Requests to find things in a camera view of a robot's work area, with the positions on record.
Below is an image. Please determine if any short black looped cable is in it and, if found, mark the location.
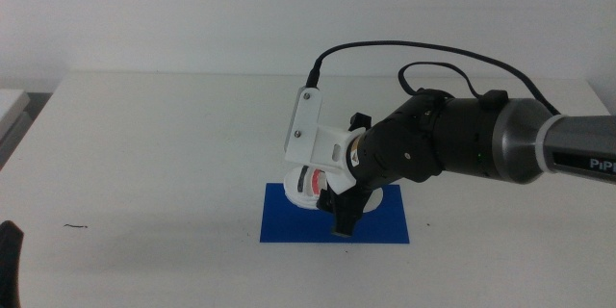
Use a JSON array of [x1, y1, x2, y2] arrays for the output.
[[398, 61, 510, 111]]

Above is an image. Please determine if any blue rectangular mat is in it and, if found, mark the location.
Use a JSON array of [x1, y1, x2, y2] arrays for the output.
[[259, 182, 411, 244]]

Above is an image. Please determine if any white shoe with stripes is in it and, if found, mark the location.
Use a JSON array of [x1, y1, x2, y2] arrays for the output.
[[283, 165, 385, 215]]

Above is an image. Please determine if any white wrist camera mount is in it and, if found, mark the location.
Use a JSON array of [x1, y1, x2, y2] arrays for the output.
[[283, 85, 368, 196]]

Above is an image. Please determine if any long black camera cable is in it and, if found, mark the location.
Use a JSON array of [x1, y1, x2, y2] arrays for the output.
[[305, 39, 562, 116]]

